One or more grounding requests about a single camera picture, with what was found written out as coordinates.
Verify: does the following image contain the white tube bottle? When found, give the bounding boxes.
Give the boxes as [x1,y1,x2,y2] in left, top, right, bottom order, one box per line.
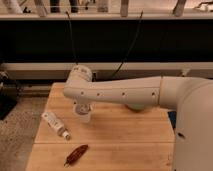
[42,111,71,140]

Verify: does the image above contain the dark machine at left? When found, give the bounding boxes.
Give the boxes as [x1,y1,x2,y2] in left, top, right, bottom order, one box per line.
[0,71,20,120]

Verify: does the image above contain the right black cable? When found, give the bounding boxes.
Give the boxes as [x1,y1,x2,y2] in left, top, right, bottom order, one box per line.
[108,10,144,81]

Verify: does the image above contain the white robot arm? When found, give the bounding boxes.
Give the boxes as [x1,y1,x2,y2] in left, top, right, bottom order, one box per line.
[63,65,213,171]

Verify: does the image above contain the black cable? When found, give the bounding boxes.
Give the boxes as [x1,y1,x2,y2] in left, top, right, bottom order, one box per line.
[108,10,144,81]
[65,10,81,68]

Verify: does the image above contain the wooden table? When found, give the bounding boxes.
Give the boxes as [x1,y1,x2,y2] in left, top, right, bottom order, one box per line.
[26,83,174,171]

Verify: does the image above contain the left black cable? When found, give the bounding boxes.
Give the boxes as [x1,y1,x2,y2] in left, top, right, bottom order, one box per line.
[65,10,81,68]

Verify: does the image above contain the green bowl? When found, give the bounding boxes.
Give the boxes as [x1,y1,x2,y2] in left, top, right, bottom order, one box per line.
[126,104,145,112]

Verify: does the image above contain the white ceramic cup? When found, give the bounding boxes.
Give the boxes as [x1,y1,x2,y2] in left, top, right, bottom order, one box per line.
[74,111,91,123]

